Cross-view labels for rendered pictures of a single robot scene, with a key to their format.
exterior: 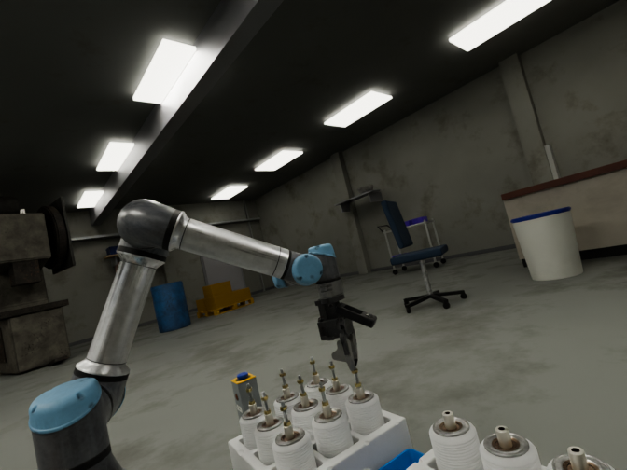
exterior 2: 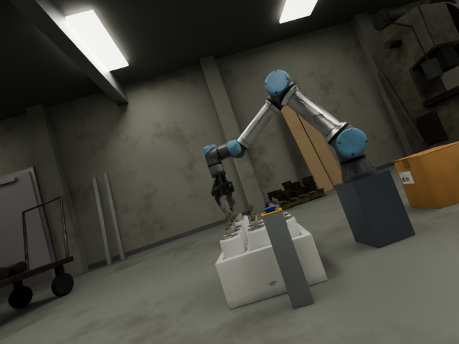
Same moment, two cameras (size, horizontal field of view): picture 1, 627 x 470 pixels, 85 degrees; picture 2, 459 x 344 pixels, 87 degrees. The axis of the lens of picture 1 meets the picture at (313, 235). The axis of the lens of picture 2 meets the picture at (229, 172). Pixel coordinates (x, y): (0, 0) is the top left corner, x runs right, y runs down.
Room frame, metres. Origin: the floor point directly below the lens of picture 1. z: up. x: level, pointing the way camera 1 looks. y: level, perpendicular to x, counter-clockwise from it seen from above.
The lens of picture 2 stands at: (1.99, 0.82, 0.40)
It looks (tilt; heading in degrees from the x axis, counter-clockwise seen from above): 6 degrees up; 218
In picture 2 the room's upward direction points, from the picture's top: 19 degrees counter-clockwise
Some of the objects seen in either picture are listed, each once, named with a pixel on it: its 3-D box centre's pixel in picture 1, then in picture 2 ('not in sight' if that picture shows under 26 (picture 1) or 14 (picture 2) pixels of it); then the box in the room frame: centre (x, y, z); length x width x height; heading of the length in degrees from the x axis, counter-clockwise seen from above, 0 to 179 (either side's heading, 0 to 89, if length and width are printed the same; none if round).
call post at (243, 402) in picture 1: (252, 422); (286, 256); (1.25, 0.36, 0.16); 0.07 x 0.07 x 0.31; 33
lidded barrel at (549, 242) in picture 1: (548, 243); not in sight; (3.24, -2.11, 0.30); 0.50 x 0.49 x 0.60; 135
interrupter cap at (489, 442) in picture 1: (506, 444); not in sight; (0.66, -0.25, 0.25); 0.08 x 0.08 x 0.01
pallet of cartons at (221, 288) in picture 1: (223, 296); not in sight; (7.91, 2.33, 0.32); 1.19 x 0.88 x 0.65; 132
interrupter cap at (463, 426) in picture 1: (451, 426); not in sight; (0.76, -0.19, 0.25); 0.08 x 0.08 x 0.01
